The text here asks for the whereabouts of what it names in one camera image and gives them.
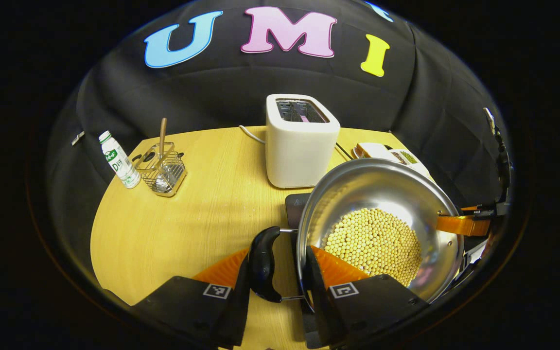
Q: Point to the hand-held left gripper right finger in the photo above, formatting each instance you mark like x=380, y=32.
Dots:
x=326, y=316

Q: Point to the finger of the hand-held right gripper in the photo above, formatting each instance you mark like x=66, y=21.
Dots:
x=460, y=226
x=484, y=212

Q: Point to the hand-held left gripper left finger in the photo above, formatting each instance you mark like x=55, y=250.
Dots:
x=236, y=311

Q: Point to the pile of yellow soybeans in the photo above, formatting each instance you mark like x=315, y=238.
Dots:
x=372, y=238

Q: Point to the black induction cooktop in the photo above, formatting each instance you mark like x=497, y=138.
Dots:
x=295, y=209

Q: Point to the patterned small plate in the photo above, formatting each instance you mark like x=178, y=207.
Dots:
x=409, y=158

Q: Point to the white bread sandwich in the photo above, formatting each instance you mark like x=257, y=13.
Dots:
x=372, y=150

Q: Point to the white toaster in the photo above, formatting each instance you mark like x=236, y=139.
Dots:
x=299, y=155

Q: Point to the white drink bottle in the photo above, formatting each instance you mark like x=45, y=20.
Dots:
x=122, y=165

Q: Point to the wooden stick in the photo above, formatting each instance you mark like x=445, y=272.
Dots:
x=163, y=133

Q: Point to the black backdrop cloth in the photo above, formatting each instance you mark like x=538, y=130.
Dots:
x=212, y=97

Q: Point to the metal cloth clip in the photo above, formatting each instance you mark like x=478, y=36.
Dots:
x=78, y=138

